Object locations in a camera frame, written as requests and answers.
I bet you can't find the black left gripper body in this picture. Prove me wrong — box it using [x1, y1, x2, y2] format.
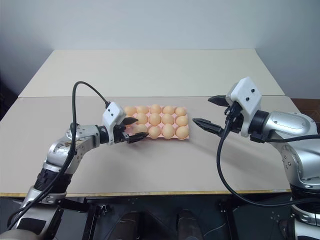
[112, 122, 130, 145]

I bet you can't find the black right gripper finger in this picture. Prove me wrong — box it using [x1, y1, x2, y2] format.
[207, 94, 229, 108]
[192, 117, 225, 136]

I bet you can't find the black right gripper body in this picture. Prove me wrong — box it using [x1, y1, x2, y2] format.
[223, 99, 245, 134]

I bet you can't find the pink egg tray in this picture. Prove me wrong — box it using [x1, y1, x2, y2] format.
[121, 104, 191, 141]

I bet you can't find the dark rounded shape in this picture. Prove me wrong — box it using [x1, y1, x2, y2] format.
[116, 211, 151, 240]
[175, 209, 202, 240]

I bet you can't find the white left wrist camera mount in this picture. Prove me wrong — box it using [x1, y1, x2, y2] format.
[101, 100, 127, 146]

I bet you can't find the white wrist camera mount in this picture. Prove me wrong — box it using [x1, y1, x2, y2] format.
[101, 100, 127, 146]
[229, 76, 262, 138]

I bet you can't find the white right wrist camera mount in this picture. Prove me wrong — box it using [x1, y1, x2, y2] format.
[229, 76, 262, 138]

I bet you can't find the black metal table frame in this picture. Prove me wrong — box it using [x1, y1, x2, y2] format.
[58, 193, 295, 240]

